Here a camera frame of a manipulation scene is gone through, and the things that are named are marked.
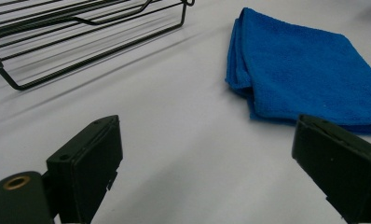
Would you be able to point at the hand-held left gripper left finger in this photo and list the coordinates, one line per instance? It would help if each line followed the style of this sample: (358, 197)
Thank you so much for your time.
(84, 168)

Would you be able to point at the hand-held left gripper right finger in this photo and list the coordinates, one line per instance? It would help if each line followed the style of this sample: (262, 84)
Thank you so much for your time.
(339, 165)

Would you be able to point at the blue cloth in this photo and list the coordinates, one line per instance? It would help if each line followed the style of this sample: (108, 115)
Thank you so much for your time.
(301, 68)

